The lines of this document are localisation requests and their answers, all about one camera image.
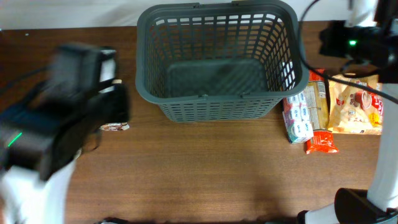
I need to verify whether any dark grey plastic basket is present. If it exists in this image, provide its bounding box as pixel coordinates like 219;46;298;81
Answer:
136;1;308;123

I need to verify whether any orange spaghetti pasta packet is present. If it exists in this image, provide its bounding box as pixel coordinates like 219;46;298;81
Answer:
303;71;338;154

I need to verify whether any yellow instant coffee bag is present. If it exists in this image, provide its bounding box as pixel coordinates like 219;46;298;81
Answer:
328;81;384;135

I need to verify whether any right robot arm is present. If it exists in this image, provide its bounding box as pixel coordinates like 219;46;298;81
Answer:
297;1;397;223

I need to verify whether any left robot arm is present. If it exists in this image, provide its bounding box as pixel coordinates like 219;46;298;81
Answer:
1;44;130;223

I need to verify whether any white blue tissue pack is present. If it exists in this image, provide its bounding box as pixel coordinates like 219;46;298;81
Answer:
282;89;313;144

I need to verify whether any brown pastry snack bag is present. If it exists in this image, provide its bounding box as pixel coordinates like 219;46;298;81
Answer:
99;79;131;132

